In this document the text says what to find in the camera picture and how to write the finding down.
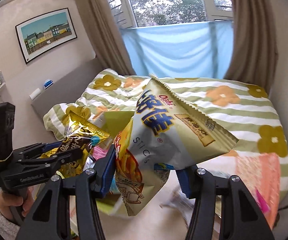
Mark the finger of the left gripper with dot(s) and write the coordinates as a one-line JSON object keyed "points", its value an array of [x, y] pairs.
{"points": [[64, 157], [45, 147]]}

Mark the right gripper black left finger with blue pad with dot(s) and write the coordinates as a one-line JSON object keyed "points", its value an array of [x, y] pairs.
{"points": [[49, 217]]}

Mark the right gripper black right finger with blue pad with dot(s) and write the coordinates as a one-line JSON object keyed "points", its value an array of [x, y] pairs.
{"points": [[241, 217]]}

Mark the gold brown snack bag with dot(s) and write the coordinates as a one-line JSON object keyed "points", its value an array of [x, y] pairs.
{"points": [[81, 134]]}

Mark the Oishi stick snack bag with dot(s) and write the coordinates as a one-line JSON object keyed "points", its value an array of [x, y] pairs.
{"points": [[165, 133]]}

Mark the pink strawberry snack bag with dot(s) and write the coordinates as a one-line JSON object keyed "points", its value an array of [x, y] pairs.
{"points": [[262, 203]]}

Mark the person's left hand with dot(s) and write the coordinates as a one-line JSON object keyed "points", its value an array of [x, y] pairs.
{"points": [[8, 200]]}

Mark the orange floral towel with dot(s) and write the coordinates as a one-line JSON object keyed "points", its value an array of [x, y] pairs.
{"points": [[260, 171]]}

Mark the blue white object on headboard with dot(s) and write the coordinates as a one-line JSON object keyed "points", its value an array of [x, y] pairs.
{"points": [[47, 83]]}

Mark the green cardboard snack box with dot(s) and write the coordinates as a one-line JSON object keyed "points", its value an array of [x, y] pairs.
{"points": [[113, 123]]}

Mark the grey headboard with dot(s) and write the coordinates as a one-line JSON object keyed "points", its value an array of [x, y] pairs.
{"points": [[68, 88]]}

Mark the floral striped quilt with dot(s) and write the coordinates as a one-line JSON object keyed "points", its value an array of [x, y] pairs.
{"points": [[243, 109]]}

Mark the framed houses picture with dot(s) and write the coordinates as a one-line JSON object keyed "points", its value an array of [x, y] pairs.
{"points": [[44, 32]]}

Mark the left brown curtain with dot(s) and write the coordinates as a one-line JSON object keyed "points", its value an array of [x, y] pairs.
{"points": [[104, 35]]}

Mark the brown curtain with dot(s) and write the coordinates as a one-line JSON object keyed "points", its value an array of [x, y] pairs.
{"points": [[104, 35], [255, 53]]}

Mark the right brown curtain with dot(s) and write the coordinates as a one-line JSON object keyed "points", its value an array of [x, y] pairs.
{"points": [[255, 53]]}

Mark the light blue hanging sheet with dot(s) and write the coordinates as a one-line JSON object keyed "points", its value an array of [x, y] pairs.
{"points": [[199, 49]]}

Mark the window with white frame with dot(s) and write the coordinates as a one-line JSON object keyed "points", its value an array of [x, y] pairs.
{"points": [[146, 13]]}

